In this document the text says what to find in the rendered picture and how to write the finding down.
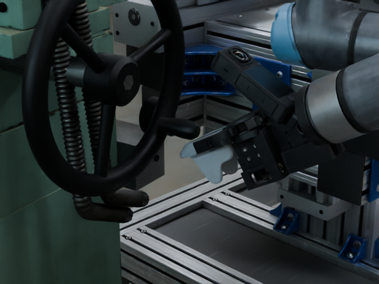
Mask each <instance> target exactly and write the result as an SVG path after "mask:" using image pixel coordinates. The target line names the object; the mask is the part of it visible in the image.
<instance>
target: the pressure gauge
mask: <svg viewBox="0 0 379 284"><path fill-rule="evenodd" d="M157 102H158V97H155V96H151V97H149V98H148V99H147V100H146V101H145V102H144V103H143V105H142V107H141V110H140V113H139V125H140V128H141V130H142V131H143V132H144V133H145V131H146V129H147V127H148V125H149V123H150V121H151V119H152V116H153V114H154V112H155V109H156V105H157Z"/></svg>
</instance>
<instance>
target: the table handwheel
mask: <svg viewBox="0 0 379 284"><path fill-rule="evenodd" d="M81 1H82V0H49V1H48V3H47V5H46V6H45V8H44V10H43V11H42V13H41V15H40V17H39V19H38V22H37V24H36V27H35V29H34V32H33V34H32V37H31V40H30V43H29V47H28V51H27V55H25V56H22V57H19V58H15V59H9V58H6V57H1V56H0V67H1V68H2V69H3V70H5V71H9V72H14V73H19V74H23V80H22V89H21V105H22V114H23V122H24V128H25V133H26V136H27V139H28V143H29V146H30V149H31V151H32V153H33V155H34V157H35V159H36V161H37V163H38V164H39V166H40V168H41V169H42V171H43V172H44V173H45V175H46V176H47V177H48V178H49V179H50V180H51V181H52V182H53V183H55V184H56V185H57V186H59V187H60V188H61V189H63V190H65V191H67V192H69V193H72V194H75V195H78V196H84V197H97V196H103V195H106V194H110V193H113V192H115V191H117V190H119V189H121V188H123V187H124V186H126V185H128V183H130V182H132V181H133V180H134V179H135V178H136V177H138V176H139V175H140V174H141V173H142V172H143V171H144V170H145V168H146V167H147V166H148V165H149V164H150V162H151V161H152V160H153V159H154V157H155V155H156V154H157V152H158V151H159V149H160V148H161V146H162V144H163V142H164V140H165V139H166V136H167V134H168V133H167V132H165V131H163V130H159V129H158V128H157V122H158V120H159V118H161V117H165V118H174V117H175V114H176V111H177V108H178V104H179V100H180V95H181V92H182V86H183V78H184V67H185V44H184V33H183V26H182V21H181V18H180V13H179V10H178V7H177V4H176V2H175V0H150V1H151V2H152V4H153V6H154V8H155V11H156V14H157V16H158V19H159V22H160V26H161V30H160V31H159V32H158V33H156V34H155V35H154V36H153V37H152V38H151V39H150V40H149V41H147V42H146V43H145V44H144V45H143V46H141V47H140V48H138V49H137V50H136V51H135V52H133V53H132V54H131V55H130V56H128V57H127V56H122V55H116V54H110V53H106V52H99V53H96V52H95V51H94V50H93V49H92V48H91V47H90V46H89V45H88V44H87V43H86V42H85V41H84V40H83V39H82V38H81V37H80V36H79V35H78V34H77V33H76V32H75V31H74V30H73V29H72V27H71V26H70V25H69V24H68V23H67V21H68V20H69V18H70V16H71V14H72V13H73V11H74V10H75V9H76V7H77V6H78V5H79V4H80V3H81ZM59 38H61V39H62V40H63V41H64V42H65V43H66V44H68V45H69V46H70V47H71V48H72V49H73V50H74V51H75V52H76V53H77V54H78V55H79V56H80V57H75V56H70V57H71V59H70V60H69V65H68V66H67V67H66V70H67V71H66V72H65V75H66V76H67V77H66V79H67V80H68V81H69V83H70V84H71V85H73V86H76V87H81V88H84V89H85V92H86V94H87V96H88V97H89V98H90V99H91V100H94V101H98V102H101V103H102V107H101V115H100V127H99V140H98V148H97V153H96V161H95V168H94V173H93V174H86V173H84V172H81V171H78V170H76V169H75V168H74V167H72V166H71V165H70V164H69V163H68V162H67V161H66V160H65V158H64V157H63V156H62V154H61V152H60V151H59V149H58V146H57V144H56V142H55V139H54V136H53V133H52V129H51V125H50V118H49V108H48V88H49V81H54V79H55V77H54V76H53V75H54V73H55V72H53V71H52V70H53V68H54V67H53V66H52V63H53V62H52V60H53V57H54V53H55V49H56V46H57V44H58V41H59ZM162 45H164V72H163V78H162V85H161V91H160V95H159V98H158V102H157V105H156V109H155V112H154V114H153V116H152V119H151V121H150V123H149V125H148V127H147V129H146V131H145V133H144V135H143V136H142V138H141V140H140V141H139V142H138V144H137V145H136V147H135V148H134V149H133V151H132V152H131V153H130V154H129V155H128V156H127V157H126V158H125V159H124V160H123V161H122V162H120V163H119V164H118V165H117V166H115V167H113V168H112V169H110V170H108V166H109V155H110V149H111V139H112V132H113V124H114V117H115V112H116V106H119V107H123V106H125V105H128V103H130V102H131V101H132V99H133V98H135V96H136V95H137V93H138V90H139V87H140V80H141V77H140V70H139V67H138V66H139V65H140V64H141V63H142V62H143V61H144V60H145V59H146V58H147V57H149V56H150V55H151V54H152V53H153V52H155V51H156V50H157V49H158V48H159V47H161V46H162Z"/></svg>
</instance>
